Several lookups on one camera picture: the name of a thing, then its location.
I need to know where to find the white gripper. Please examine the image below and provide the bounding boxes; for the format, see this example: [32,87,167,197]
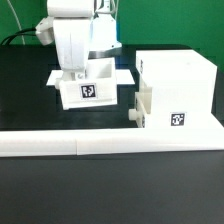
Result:
[53,17,93,80]

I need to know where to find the white drawer with knob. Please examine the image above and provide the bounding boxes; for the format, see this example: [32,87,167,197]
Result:
[127,86,154,129]

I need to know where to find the white drawer cabinet box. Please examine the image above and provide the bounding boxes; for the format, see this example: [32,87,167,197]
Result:
[135,50,217,128]

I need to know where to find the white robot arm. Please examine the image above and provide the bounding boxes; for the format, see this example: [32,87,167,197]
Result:
[35,0,122,78]

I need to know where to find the fiducial marker sheet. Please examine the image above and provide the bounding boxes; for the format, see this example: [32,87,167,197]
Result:
[46,69,135,86]

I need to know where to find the white L-shaped fence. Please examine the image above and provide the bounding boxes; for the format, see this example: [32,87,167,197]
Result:
[0,115,224,157]

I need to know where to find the black cable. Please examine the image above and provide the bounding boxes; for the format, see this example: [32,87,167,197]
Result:
[0,27,38,46]

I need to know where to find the white thin cable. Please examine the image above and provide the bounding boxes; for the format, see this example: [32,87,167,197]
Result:
[6,0,26,46]

